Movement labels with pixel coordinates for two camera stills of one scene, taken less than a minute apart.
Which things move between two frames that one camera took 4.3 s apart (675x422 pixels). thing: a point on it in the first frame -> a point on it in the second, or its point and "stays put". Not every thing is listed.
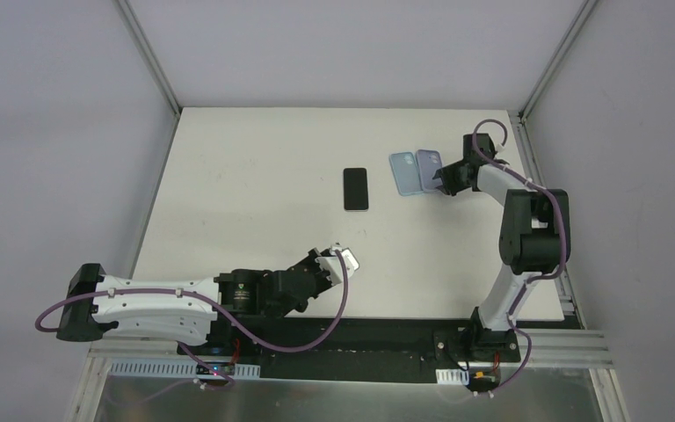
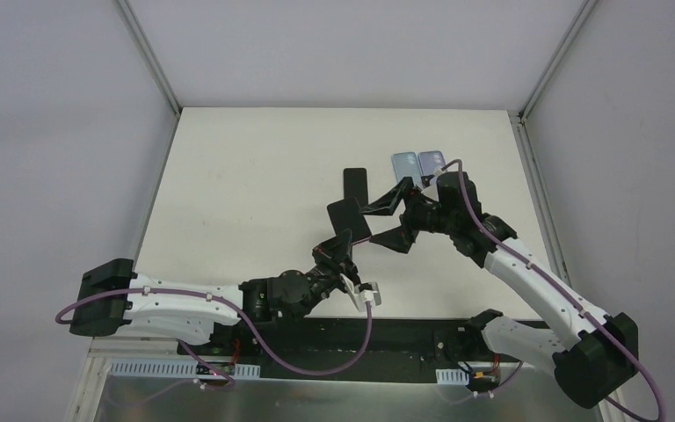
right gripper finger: x=454 y=177 -> x=388 y=204
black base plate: x=348 y=350 stays put
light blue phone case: x=405 y=169 stays put
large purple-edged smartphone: x=430 y=163 stays put
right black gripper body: x=451 y=177 -> x=405 y=215
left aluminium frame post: x=148 y=57 stays put
